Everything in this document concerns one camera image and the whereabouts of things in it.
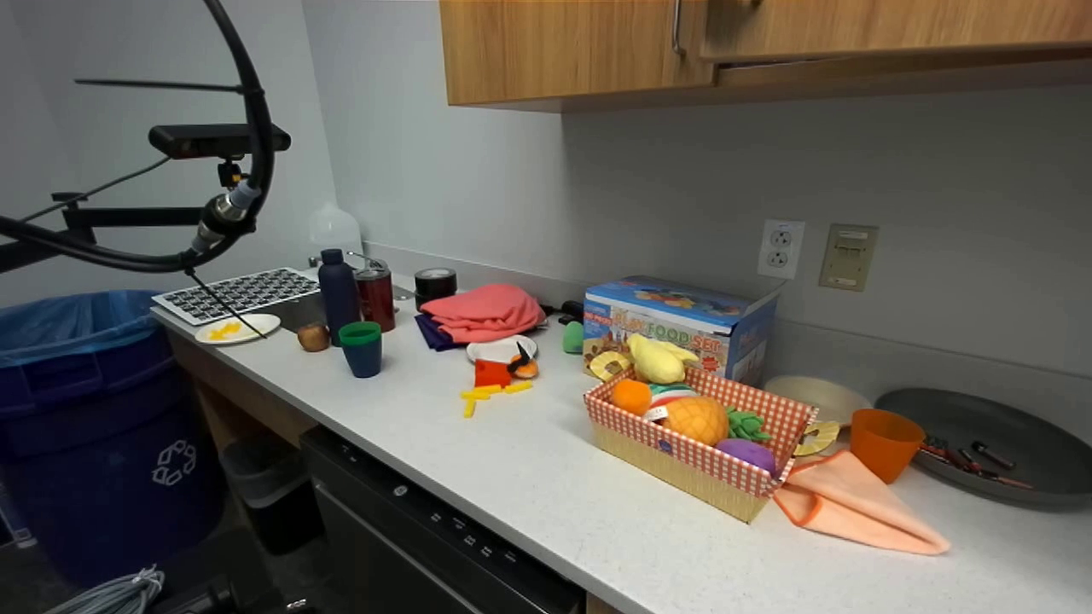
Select wooden upper cabinet body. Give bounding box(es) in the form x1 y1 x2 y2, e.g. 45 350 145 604
559 43 1092 114

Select pink cloth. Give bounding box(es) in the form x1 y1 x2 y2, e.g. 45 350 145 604
418 282 548 348

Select red orange toy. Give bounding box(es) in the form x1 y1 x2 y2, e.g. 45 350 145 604
472 336 542 393

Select yellow toy fries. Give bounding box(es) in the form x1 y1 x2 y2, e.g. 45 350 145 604
458 377 537 419

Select black tape roll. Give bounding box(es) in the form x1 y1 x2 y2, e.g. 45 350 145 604
413 267 460 308

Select dark blue cloth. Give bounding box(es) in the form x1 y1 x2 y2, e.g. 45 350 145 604
413 311 460 355

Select yellow toy banana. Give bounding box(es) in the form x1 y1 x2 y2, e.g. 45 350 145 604
625 331 703 390

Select orange toy fruit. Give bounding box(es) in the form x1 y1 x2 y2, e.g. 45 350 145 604
606 375 656 419

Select blue toy food box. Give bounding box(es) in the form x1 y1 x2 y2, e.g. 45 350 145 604
581 273 781 390

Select red white toy piece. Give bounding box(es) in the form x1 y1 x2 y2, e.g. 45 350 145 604
642 386 698 426

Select dark red tumbler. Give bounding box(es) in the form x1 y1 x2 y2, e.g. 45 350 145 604
350 256 400 334

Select orange toy pineapple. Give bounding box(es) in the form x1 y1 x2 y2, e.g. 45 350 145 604
662 393 734 448

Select blue cup with green rim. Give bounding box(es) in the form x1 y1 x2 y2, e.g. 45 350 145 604
334 318 389 381

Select red checkered basket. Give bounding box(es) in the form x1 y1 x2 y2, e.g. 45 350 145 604
581 369 817 525

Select dark blue bottle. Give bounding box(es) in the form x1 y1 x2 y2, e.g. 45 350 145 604
314 247 360 336

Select clear plastic jug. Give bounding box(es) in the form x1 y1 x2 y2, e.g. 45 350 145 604
302 201 368 273

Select green leafy toy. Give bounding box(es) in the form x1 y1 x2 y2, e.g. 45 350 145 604
726 405 770 448

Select small brown toy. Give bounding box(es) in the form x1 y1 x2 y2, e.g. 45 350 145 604
293 322 334 355

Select purple toy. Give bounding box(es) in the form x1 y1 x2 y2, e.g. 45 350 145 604
715 438 781 479

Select black dishwasher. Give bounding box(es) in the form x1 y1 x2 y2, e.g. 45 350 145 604
297 423 591 614

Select beige bowl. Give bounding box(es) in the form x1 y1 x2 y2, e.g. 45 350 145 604
756 372 877 438

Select pale yellow toy slice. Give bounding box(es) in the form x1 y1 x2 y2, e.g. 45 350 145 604
790 419 854 460

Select white plate with yellow food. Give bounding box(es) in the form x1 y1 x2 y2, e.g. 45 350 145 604
191 311 283 348

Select checkered white board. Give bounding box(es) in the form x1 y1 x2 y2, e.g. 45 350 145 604
151 267 325 331

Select small black trash bin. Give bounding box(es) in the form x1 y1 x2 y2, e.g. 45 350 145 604
215 433 327 558

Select orange plastic cup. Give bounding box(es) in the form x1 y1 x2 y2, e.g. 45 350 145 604
846 405 929 486

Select salmon napkin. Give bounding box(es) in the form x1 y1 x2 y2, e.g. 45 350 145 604
767 448 954 558

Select toy bacon strips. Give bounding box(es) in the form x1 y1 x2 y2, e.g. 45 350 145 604
919 433 1032 494

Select blue recycling bin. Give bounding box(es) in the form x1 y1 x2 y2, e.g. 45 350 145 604
0 286 228 591

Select dark grey plate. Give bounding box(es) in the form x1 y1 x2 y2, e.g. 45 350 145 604
869 386 1092 516

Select grey bag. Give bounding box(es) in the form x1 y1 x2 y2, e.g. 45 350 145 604
45 562 171 614

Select yellow toy ring slice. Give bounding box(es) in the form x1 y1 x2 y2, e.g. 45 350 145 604
582 348 633 386

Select white wall outlet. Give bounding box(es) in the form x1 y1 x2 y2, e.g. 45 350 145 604
755 215 807 282

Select beige wall plate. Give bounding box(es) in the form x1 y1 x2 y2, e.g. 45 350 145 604
816 217 881 297

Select black robot cable hose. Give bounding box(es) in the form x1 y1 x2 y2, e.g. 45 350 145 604
0 0 278 276

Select black stereo camera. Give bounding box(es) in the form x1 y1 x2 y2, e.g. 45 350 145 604
145 118 293 160

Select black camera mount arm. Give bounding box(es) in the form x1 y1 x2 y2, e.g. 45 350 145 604
0 157 260 276

